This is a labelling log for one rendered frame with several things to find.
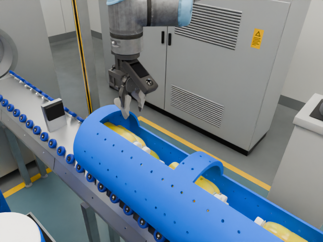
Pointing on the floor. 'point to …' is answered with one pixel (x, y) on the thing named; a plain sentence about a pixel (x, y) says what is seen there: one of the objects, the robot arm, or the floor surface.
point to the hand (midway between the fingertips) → (134, 113)
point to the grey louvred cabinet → (220, 66)
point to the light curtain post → (86, 53)
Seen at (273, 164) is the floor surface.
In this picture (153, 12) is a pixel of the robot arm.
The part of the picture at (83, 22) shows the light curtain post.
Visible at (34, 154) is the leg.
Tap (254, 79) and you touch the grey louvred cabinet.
